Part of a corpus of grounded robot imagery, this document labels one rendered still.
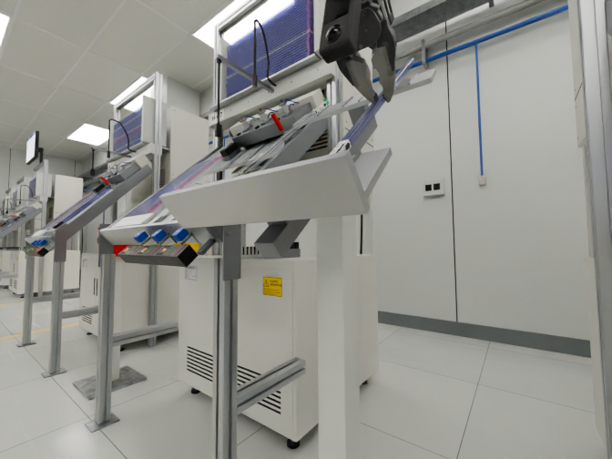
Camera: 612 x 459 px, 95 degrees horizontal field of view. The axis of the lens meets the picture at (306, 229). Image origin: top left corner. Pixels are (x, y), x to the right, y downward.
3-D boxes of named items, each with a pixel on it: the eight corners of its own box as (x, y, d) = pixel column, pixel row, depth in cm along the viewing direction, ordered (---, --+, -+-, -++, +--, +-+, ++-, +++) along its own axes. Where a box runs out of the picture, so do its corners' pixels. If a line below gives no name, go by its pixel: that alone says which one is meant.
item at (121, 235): (217, 243, 69) (199, 220, 65) (113, 245, 109) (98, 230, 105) (220, 239, 70) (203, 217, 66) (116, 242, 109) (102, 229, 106)
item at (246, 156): (290, 164, 93) (283, 150, 90) (183, 189, 132) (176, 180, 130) (329, 123, 113) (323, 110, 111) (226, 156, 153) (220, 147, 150)
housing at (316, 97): (326, 130, 111) (311, 95, 104) (244, 155, 141) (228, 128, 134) (333, 122, 116) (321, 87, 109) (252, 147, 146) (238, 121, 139)
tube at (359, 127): (327, 178, 32) (323, 169, 32) (317, 179, 33) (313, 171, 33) (414, 63, 64) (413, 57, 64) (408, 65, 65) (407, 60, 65)
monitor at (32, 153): (34, 158, 390) (35, 130, 393) (25, 166, 425) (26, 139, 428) (46, 161, 401) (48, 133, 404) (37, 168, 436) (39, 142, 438)
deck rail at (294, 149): (222, 242, 68) (208, 222, 65) (218, 242, 69) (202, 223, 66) (333, 122, 112) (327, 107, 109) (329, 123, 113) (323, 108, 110)
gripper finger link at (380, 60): (410, 81, 50) (392, 27, 44) (403, 99, 47) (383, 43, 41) (392, 88, 52) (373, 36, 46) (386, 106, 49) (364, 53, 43)
